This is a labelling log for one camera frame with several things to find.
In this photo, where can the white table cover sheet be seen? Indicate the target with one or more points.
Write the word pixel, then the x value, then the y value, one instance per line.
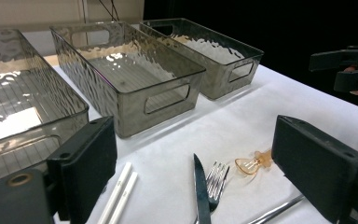
pixel 239 124

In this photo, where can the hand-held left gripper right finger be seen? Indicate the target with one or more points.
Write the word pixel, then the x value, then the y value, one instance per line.
pixel 317 165

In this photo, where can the silver metal spoon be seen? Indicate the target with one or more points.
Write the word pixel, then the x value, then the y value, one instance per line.
pixel 276 210

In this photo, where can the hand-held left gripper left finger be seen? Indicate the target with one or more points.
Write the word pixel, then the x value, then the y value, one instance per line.
pixel 84 161

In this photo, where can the smoky clear plastic bin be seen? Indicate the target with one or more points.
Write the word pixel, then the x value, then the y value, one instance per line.
pixel 130 102
pixel 217 77
pixel 18 93

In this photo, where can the amber clear plastic spoon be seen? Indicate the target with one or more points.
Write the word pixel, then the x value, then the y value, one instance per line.
pixel 247 166

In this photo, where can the white chopstick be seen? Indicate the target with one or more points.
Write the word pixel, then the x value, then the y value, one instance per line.
pixel 115 194
pixel 125 199

